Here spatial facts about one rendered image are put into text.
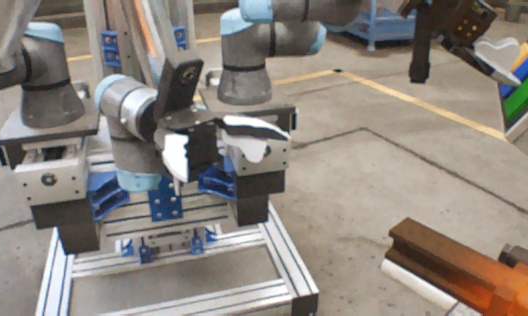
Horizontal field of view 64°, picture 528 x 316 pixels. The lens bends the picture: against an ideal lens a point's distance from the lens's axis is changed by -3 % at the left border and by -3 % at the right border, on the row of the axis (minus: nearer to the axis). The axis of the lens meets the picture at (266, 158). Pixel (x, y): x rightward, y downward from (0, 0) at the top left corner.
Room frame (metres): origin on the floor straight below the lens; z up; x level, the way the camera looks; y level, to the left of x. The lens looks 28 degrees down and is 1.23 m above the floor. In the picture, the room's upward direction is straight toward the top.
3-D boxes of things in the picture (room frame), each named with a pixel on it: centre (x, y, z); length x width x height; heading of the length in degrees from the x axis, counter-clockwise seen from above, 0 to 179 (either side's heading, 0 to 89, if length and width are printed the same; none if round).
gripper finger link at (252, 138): (0.52, 0.02, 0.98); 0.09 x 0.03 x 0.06; 78
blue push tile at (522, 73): (0.72, -0.44, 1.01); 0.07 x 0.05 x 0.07; 157
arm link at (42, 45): (1.00, 0.54, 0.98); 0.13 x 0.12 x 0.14; 149
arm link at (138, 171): (0.68, 0.22, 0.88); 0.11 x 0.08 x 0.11; 149
